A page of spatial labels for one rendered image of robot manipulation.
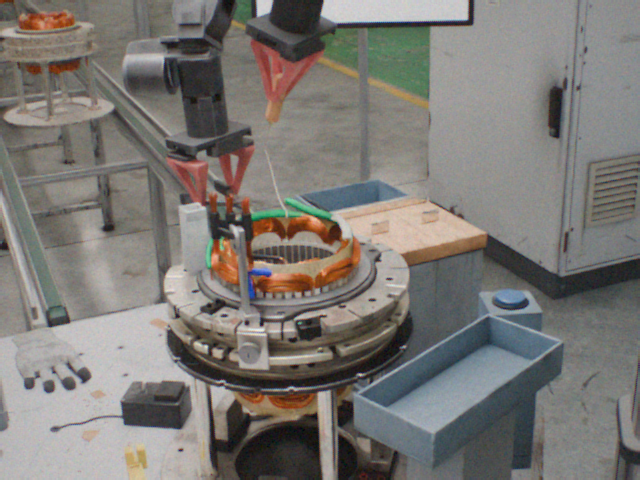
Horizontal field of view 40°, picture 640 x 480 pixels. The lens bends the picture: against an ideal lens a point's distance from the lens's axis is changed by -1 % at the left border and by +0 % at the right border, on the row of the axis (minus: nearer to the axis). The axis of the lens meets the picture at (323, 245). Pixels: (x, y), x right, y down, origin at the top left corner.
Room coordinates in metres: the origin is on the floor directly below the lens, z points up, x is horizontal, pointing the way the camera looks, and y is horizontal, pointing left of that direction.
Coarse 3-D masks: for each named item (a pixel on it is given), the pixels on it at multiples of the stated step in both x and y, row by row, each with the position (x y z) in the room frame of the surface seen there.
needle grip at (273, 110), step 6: (276, 78) 1.05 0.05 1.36; (276, 84) 1.05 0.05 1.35; (282, 96) 1.05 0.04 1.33; (270, 102) 1.06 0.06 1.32; (282, 102) 1.06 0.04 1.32; (270, 108) 1.06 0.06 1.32; (276, 108) 1.05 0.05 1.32; (270, 114) 1.06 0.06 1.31; (276, 114) 1.06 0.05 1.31; (270, 120) 1.06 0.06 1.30; (276, 120) 1.06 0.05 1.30
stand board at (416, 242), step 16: (352, 208) 1.37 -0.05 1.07; (400, 208) 1.36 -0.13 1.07; (416, 208) 1.36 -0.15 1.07; (432, 208) 1.36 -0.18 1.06; (352, 224) 1.30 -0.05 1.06; (368, 224) 1.30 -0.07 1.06; (400, 224) 1.30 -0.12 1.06; (416, 224) 1.29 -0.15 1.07; (432, 224) 1.29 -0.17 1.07; (448, 224) 1.29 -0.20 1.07; (464, 224) 1.29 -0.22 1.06; (384, 240) 1.23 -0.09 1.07; (400, 240) 1.23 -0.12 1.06; (416, 240) 1.23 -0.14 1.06; (432, 240) 1.23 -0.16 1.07; (448, 240) 1.23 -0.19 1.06; (464, 240) 1.23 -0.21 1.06; (480, 240) 1.24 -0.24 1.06; (416, 256) 1.19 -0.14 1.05; (432, 256) 1.21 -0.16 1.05
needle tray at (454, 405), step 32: (480, 320) 0.97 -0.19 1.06; (448, 352) 0.92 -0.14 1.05; (480, 352) 0.96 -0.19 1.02; (512, 352) 0.96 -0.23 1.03; (544, 352) 0.93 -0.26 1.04; (384, 384) 0.84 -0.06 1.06; (416, 384) 0.88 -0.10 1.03; (448, 384) 0.89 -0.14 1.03; (480, 384) 0.89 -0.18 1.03; (512, 384) 0.84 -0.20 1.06; (544, 384) 0.88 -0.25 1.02; (384, 416) 0.78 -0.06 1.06; (416, 416) 0.83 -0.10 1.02; (448, 416) 0.82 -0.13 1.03; (480, 416) 0.79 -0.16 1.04; (512, 416) 0.86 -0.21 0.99; (416, 448) 0.75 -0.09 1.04; (448, 448) 0.75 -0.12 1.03; (480, 448) 0.82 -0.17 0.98; (512, 448) 0.87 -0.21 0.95
